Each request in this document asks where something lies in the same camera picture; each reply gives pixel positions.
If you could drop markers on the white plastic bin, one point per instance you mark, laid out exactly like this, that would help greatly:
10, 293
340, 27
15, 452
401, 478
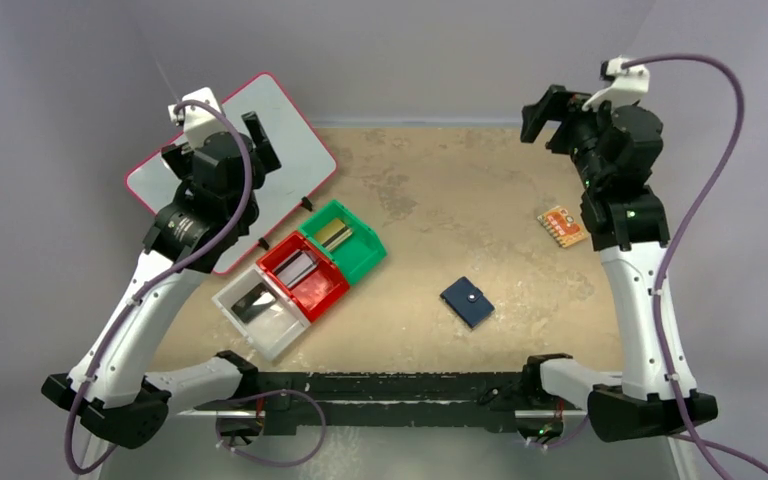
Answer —
275, 330

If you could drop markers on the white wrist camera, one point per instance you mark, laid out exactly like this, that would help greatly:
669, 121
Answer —
198, 124
624, 86

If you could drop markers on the silver credit card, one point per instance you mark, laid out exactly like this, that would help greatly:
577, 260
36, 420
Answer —
295, 268

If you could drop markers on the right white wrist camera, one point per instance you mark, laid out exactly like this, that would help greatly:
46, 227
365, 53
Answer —
624, 86

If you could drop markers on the red plastic bin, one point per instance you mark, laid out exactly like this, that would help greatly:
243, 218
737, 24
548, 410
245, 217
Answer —
320, 291

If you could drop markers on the orange card with pattern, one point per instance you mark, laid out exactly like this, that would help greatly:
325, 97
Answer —
563, 227

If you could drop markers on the black credit card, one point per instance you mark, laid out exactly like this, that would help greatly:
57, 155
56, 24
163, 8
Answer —
253, 303

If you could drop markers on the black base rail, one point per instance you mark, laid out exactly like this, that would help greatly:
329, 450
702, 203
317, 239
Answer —
497, 402

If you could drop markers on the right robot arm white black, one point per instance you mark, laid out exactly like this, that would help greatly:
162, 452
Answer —
656, 394

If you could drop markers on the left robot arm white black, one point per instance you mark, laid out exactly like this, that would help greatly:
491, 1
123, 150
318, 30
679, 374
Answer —
109, 392

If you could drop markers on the gold credit card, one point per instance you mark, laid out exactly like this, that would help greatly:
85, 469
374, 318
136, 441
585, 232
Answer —
333, 234

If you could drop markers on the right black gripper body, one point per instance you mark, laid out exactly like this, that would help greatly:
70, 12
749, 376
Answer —
562, 125

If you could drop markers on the green plastic bin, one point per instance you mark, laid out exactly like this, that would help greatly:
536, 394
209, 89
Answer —
358, 255

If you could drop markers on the blue leather card holder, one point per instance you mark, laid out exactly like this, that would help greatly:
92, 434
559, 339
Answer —
468, 302

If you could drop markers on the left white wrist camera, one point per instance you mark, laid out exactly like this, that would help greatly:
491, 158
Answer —
198, 124

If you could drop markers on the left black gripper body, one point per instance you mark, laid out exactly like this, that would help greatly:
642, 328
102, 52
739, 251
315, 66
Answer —
179, 155

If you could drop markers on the whiteboard with pink frame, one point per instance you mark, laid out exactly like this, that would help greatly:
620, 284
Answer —
306, 163

